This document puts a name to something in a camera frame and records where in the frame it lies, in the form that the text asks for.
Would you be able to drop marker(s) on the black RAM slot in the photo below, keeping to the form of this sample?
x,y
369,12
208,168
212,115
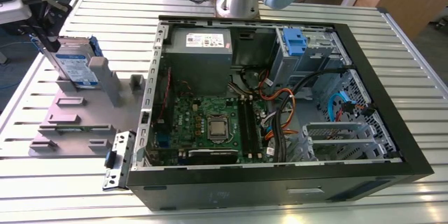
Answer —
x,y
254,127
245,127

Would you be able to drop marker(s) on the CPU socket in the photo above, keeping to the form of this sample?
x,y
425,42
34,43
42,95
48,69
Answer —
x,y
206,129

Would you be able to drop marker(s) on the black PC case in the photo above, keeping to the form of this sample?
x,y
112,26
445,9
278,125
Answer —
x,y
244,190

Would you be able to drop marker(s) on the black chair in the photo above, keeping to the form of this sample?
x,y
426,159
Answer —
x,y
13,28

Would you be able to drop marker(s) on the blue plastic drive latch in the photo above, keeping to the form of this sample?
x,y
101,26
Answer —
x,y
294,41

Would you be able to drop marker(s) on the hard disk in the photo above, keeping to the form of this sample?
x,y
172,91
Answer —
x,y
74,64

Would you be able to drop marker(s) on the silver CPU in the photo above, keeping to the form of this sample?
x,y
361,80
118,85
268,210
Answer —
x,y
217,127

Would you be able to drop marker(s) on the metal disk bay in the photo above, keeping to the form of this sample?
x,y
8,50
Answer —
x,y
336,141

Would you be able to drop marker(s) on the metal optical drive cage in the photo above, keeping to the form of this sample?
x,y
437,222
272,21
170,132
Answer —
x,y
297,66

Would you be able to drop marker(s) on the grey parts rack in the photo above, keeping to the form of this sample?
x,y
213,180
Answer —
x,y
86,119

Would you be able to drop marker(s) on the black graphics card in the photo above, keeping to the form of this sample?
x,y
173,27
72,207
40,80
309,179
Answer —
x,y
209,155

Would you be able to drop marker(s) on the grey power supply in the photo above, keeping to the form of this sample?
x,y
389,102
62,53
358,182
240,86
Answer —
x,y
196,72

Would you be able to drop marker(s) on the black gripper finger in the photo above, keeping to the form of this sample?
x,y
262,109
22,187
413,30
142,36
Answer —
x,y
50,44

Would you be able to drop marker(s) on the green motherboard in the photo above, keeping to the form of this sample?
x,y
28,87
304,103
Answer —
x,y
188,129

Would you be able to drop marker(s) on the metal expansion slot bracket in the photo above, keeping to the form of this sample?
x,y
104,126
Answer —
x,y
122,140

